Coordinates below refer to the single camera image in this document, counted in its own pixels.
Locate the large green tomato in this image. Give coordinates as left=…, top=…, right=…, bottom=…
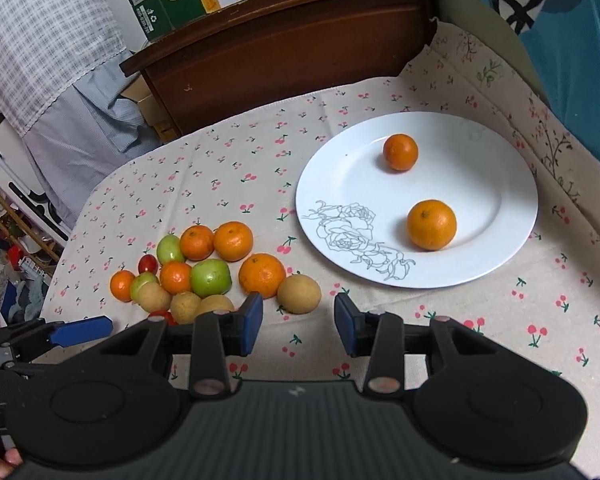
left=189, top=258, right=232, bottom=298

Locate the brown longan fruit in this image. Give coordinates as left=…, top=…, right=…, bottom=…
left=136, top=282, right=172, bottom=313
left=195, top=295, right=235, bottom=318
left=170, top=292, right=201, bottom=325
left=277, top=274, right=322, bottom=314

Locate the large orange mandarin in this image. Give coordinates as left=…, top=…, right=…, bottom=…
left=238, top=254, right=287, bottom=299

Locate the green tomato top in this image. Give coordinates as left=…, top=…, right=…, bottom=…
left=156, top=234, right=185, bottom=266

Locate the red cherry tomato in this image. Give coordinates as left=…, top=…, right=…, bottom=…
left=147, top=311, right=178, bottom=326
left=137, top=254, right=159, bottom=274

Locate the large orange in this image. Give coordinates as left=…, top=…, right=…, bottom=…
left=406, top=200, right=457, bottom=250

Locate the small orange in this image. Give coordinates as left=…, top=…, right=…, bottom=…
left=382, top=133, right=419, bottom=171

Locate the small orange mandarin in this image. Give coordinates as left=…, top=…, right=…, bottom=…
left=109, top=270, right=135, bottom=302

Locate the small green tomato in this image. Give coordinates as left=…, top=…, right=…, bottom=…
left=130, top=272, right=158, bottom=302

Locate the white plate with rose drawing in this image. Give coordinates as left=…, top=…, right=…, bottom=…
left=296, top=112, right=538, bottom=288

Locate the bamboo shelf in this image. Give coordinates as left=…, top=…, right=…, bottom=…
left=0, top=191, right=62, bottom=268

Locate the cherry print tablecloth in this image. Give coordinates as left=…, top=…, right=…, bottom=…
left=42, top=23, right=600, bottom=477

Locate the light blue shirt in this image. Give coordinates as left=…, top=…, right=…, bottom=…
left=22, top=50, right=160, bottom=228

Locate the cardboard box by cabinet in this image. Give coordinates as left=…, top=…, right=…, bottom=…
left=121, top=75, right=180, bottom=143

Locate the dark wooden cabinet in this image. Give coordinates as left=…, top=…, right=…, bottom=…
left=121, top=0, right=439, bottom=134

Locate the checked grey cloth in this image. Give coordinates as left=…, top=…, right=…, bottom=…
left=0, top=0, right=125, bottom=136

